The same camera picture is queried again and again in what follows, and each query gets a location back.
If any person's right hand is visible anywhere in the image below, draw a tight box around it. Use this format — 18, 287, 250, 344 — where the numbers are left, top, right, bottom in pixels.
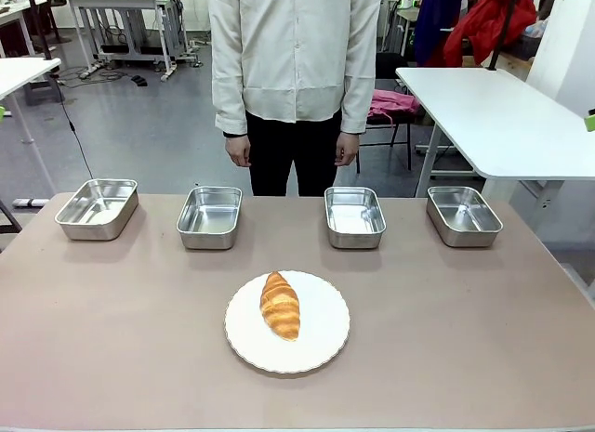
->
224, 134, 253, 168

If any person's left hand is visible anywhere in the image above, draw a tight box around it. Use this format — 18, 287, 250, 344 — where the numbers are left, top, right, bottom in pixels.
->
334, 131, 362, 167

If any pink cloth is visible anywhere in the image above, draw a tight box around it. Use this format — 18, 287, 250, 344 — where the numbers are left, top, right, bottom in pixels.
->
366, 88, 422, 120

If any person's left forearm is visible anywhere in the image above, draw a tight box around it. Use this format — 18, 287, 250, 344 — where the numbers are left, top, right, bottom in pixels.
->
339, 50, 377, 136

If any black cable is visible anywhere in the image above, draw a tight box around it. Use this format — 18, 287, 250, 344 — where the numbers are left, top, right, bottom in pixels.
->
49, 67, 96, 180

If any blue purple garment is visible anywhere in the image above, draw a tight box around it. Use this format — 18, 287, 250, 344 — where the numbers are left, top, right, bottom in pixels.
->
413, 0, 470, 67

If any white side table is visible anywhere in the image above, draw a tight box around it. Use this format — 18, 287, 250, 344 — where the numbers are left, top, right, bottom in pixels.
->
394, 66, 595, 229

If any black pole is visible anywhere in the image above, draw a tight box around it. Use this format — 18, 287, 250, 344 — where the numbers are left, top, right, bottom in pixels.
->
485, 0, 521, 72

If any grey desk with white legs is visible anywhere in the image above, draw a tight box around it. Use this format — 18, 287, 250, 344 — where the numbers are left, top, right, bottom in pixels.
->
48, 0, 178, 83

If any person's right forearm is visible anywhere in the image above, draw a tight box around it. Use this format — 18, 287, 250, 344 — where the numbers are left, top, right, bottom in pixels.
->
212, 55, 250, 137

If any black folding chair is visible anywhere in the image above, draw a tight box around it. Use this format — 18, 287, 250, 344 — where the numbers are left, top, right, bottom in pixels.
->
356, 53, 415, 175

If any steel rectangular container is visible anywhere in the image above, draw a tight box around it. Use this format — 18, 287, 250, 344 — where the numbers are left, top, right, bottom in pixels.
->
324, 186, 388, 251
175, 186, 244, 251
54, 178, 139, 242
426, 185, 504, 249

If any white scalloped plate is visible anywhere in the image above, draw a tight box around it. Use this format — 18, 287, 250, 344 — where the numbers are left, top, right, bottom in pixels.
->
224, 270, 351, 375

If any person in cream shirt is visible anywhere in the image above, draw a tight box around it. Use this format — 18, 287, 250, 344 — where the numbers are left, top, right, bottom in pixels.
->
206, 0, 385, 197

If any golden brown croissant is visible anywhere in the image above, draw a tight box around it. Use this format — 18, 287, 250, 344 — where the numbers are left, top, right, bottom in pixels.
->
259, 270, 301, 343

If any red jacket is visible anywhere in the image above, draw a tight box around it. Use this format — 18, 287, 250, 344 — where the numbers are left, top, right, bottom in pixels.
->
442, 0, 538, 68

